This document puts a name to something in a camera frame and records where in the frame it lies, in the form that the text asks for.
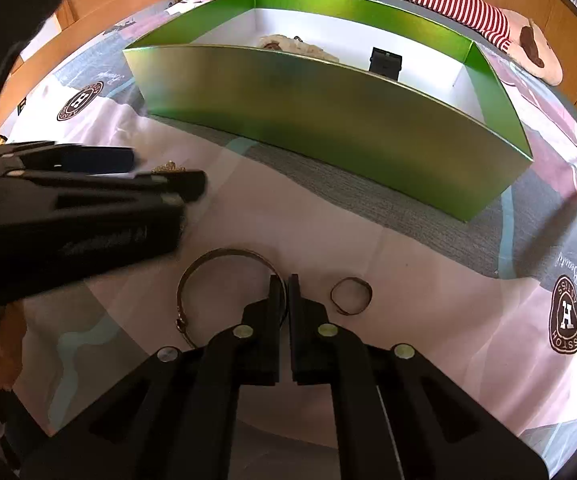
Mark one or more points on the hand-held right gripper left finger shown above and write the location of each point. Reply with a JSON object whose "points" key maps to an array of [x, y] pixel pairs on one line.
{"points": [[274, 300]]}

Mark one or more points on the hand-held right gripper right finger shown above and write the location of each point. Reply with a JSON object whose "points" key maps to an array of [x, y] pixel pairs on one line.
{"points": [[294, 300]]}

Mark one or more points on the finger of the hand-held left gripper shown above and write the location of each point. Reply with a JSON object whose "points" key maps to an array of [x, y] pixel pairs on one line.
{"points": [[178, 185], [98, 159]]}

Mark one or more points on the thin metal bangle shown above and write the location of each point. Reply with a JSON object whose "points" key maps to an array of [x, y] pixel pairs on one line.
{"points": [[218, 256]]}

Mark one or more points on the green cardboard box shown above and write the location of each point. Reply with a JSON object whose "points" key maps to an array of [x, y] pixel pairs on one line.
{"points": [[318, 120]]}

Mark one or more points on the black wrist watch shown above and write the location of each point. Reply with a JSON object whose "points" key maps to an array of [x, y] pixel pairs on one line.
{"points": [[384, 62]]}

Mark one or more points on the plaid printed bed sheet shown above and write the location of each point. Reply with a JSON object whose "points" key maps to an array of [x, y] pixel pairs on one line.
{"points": [[418, 285]]}

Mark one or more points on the plush toy with striped shirt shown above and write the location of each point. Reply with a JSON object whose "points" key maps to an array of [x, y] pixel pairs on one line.
{"points": [[448, 0]]}

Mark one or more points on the wooden wardrobe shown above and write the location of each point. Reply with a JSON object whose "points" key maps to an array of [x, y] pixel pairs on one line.
{"points": [[558, 10]]}

